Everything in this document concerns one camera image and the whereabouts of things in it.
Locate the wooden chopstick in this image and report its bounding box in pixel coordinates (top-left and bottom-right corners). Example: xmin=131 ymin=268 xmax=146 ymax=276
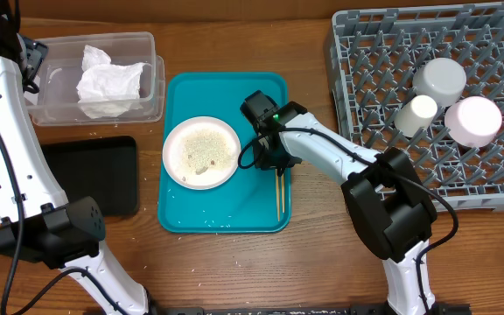
xmin=279 ymin=173 xmax=285 ymax=214
xmin=275 ymin=171 xmax=280 ymax=221

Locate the large pink plate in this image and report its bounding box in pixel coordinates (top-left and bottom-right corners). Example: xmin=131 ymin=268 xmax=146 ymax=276
xmin=163 ymin=116 xmax=241 ymax=190

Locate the pale green cup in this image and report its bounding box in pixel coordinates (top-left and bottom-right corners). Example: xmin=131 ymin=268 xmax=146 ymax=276
xmin=394 ymin=95 xmax=438 ymax=137

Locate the white napkin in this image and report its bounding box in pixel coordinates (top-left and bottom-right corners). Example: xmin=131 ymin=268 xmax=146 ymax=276
xmin=76 ymin=45 xmax=146 ymax=119

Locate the grey bowl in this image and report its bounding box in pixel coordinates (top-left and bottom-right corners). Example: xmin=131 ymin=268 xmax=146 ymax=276
xmin=412 ymin=58 xmax=467 ymax=108

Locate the small pink saucer plate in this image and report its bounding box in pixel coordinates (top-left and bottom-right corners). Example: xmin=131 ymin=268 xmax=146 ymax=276
xmin=444 ymin=96 xmax=502 ymax=148

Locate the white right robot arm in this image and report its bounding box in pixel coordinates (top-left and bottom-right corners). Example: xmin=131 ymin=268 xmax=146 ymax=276
xmin=241 ymin=91 xmax=437 ymax=314

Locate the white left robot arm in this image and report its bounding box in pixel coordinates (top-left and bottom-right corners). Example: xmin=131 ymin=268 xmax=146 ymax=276
xmin=0 ymin=1 xmax=161 ymax=314

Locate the grey dishwasher rack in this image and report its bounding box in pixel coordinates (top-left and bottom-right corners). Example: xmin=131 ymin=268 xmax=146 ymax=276
xmin=324 ymin=2 xmax=504 ymax=210

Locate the clear plastic waste bin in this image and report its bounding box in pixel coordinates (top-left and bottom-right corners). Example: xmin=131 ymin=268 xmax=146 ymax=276
xmin=25 ymin=31 xmax=165 ymax=126

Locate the black tray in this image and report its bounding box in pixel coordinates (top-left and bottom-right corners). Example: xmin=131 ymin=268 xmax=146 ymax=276
xmin=41 ymin=136 xmax=139 ymax=216

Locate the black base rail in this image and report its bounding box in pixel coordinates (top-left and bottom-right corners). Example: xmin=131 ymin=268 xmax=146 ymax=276
xmin=150 ymin=303 xmax=473 ymax=315

